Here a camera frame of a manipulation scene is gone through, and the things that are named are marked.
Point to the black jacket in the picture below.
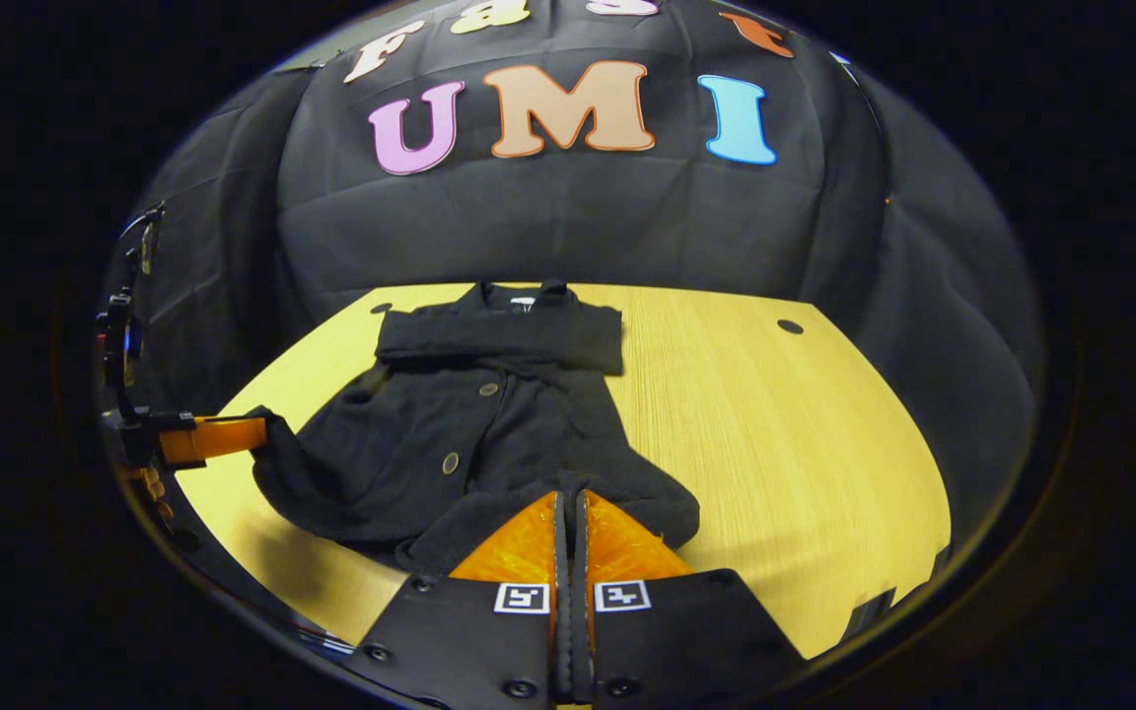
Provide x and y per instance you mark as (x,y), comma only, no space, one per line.
(489,434)

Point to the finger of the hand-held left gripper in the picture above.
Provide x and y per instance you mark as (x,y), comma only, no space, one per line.
(218,436)

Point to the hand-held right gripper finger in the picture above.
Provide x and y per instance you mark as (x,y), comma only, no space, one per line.
(581,641)
(564,641)

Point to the black backdrop cloth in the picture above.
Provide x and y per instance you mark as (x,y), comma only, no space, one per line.
(578,227)

